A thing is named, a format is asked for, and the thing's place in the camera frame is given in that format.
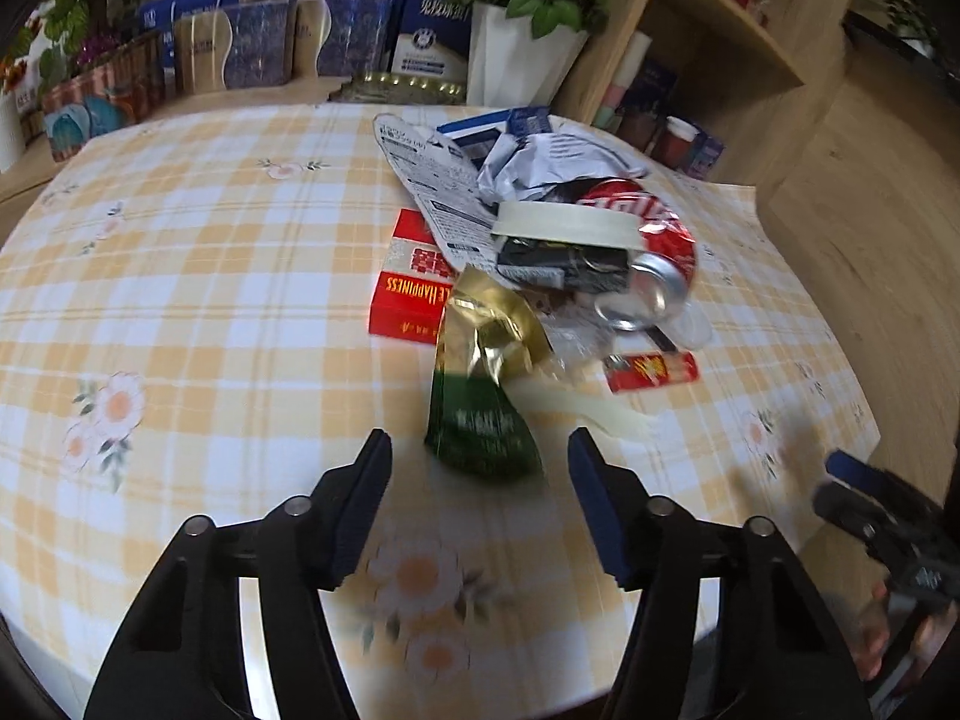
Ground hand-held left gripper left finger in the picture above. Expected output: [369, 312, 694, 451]
[82, 427, 395, 720]

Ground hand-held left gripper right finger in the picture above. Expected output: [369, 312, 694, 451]
[566, 426, 876, 720]

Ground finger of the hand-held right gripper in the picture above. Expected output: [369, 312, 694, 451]
[823, 450, 940, 535]
[814, 481, 902, 565]

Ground cream plastic fork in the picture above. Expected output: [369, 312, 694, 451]
[510, 382, 653, 440]

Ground small red packet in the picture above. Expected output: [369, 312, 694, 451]
[604, 351, 700, 393]

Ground green gold snack bag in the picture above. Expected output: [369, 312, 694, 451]
[424, 266, 556, 482]

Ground clear plastic wrapper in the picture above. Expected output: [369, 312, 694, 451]
[544, 307, 713, 383]

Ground red cigarette box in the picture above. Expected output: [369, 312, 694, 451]
[367, 208, 455, 342]

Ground black white pack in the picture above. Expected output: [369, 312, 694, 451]
[495, 236, 631, 293]

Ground crushed red soda can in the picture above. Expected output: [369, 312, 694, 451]
[577, 178, 700, 331]

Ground masking tape roll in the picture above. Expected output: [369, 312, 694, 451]
[491, 201, 642, 250]

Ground white printed carton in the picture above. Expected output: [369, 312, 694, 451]
[373, 112, 511, 271]

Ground white paper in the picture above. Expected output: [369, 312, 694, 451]
[476, 131, 646, 203]

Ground blue milk carton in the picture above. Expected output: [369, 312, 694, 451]
[436, 116, 518, 166]

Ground person's right hand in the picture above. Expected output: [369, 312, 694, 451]
[856, 582, 944, 683]

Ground small blue box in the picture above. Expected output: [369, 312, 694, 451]
[686, 127, 727, 179]

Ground red white cup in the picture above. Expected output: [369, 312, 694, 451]
[664, 116, 702, 166]

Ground gold metal tray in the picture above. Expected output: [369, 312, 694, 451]
[330, 69, 467, 106]

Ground pastel paper rolls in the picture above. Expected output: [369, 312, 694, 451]
[592, 30, 655, 128]

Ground wooden shelf unit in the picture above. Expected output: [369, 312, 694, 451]
[555, 0, 863, 166]

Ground white faceted vase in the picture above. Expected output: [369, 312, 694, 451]
[469, 1, 590, 110]

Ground blue white gift box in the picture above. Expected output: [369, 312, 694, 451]
[390, 0, 481, 83]

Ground wicker basket planter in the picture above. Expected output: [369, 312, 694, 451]
[41, 37, 166, 162]

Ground white ribbed vase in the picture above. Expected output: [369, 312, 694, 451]
[0, 90, 27, 173]

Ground blue paper gift bag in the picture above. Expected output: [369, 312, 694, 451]
[139, 0, 241, 38]

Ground green pink leafy plant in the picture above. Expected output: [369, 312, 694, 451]
[30, 0, 162, 83]

